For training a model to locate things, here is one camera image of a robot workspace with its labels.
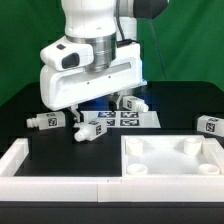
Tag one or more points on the white sheet with tags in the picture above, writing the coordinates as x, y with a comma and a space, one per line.
125, 119

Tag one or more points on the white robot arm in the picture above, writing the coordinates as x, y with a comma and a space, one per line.
97, 22

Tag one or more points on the white square tabletop part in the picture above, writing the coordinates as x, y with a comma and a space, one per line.
171, 155

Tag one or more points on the white U-shaped fence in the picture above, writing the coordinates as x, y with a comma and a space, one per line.
129, 188

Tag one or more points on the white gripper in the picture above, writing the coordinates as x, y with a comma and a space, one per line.
65, 80

